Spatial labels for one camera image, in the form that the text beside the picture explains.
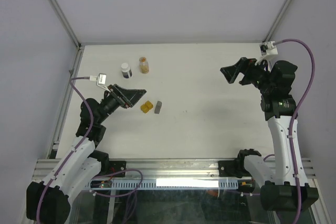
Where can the yellow pill box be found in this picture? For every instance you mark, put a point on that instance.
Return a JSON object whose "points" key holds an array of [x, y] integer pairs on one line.
{"points": [[146, 107]]}

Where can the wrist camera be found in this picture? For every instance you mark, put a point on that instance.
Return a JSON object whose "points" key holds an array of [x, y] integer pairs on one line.
{"points": [[99, 80], [268, 51]]}

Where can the white cap pill bottle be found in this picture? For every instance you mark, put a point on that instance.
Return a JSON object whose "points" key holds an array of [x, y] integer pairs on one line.
{"points": [[126, 70]]}

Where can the clear bottle with orange pills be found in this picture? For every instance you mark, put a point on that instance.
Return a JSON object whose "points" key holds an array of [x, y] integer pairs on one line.
{"points": [[143, 65]]}

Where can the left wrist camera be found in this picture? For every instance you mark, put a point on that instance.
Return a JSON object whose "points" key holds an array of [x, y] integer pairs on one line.
{"points": [[99, 80]]}

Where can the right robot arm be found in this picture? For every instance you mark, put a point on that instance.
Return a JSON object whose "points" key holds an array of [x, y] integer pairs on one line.
{"points": [[286, 188]]}

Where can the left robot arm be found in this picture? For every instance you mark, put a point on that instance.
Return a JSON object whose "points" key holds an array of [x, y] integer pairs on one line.
{"points": [[51, 199]]}

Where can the left aluminium frame post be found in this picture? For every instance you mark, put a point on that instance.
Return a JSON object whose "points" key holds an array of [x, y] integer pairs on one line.
{"points": [[65, 23]]}

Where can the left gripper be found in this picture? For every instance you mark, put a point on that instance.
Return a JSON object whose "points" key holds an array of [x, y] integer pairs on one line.
{"points": [[132, 96]]}

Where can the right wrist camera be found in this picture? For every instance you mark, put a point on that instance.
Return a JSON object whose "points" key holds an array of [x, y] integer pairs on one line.
{"points": [[268, 51]]}

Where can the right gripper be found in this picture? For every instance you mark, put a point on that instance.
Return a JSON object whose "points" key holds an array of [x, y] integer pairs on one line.
{"points": [[244, 65]]}

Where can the aluminium frame post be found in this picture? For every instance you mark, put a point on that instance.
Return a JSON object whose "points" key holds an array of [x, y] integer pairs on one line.
{"points": [[284, 8], [65, 23]]}

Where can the white slotted cable duct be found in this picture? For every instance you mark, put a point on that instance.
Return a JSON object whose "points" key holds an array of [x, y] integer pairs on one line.
{"points": [[165, 184]]}

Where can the grey pill box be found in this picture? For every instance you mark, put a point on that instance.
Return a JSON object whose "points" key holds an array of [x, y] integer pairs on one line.
{"points": [[158, 107]]}

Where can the right aluminium frame post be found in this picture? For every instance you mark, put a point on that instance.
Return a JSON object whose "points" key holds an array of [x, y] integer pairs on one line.
{"points": [[284, 8]]}

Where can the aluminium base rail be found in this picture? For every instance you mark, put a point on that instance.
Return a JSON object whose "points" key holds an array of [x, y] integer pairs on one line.
{"points": [[166, 168]]}

